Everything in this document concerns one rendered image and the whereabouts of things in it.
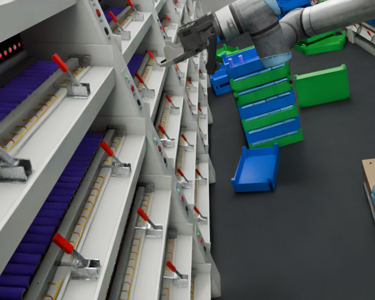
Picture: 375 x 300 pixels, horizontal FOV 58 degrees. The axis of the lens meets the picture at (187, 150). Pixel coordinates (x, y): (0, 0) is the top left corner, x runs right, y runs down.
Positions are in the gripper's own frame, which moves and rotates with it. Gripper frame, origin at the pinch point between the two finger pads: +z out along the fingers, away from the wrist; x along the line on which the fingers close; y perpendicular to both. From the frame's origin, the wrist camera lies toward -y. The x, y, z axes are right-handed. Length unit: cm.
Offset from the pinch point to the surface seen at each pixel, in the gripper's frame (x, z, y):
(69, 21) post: 25.4, 7.8, 24.3
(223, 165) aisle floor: -59, 14, -81
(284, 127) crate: -63, -25, -76
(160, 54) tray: -44.3, 10.6, -5.6
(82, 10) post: 25.4, 3.8, 24.9
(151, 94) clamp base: 1.1, 8.8, -6.6
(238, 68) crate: -62, -16, -33
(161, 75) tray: -20.8, 8.5, -8.0
